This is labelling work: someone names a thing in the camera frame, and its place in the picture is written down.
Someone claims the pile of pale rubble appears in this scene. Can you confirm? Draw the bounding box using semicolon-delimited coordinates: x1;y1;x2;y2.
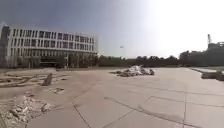
115;64;156;78

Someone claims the row of dark trees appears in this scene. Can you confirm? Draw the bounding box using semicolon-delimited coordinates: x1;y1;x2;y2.
68;53;189;69

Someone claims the pale concrete slab pavement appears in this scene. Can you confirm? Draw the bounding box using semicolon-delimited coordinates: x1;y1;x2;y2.
0;67;224;128

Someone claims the white multi-storey building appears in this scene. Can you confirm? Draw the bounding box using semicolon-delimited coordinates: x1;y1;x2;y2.
0;24;99;69

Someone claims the upright stone slab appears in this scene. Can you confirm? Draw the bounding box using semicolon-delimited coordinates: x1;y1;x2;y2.
42;73;54;87

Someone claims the dark building with crane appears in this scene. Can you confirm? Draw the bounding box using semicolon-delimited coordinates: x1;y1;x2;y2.
179;33;224;67

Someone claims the broken rubble ground strip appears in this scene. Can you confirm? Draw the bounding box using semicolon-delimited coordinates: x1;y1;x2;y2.
0;68;73;128

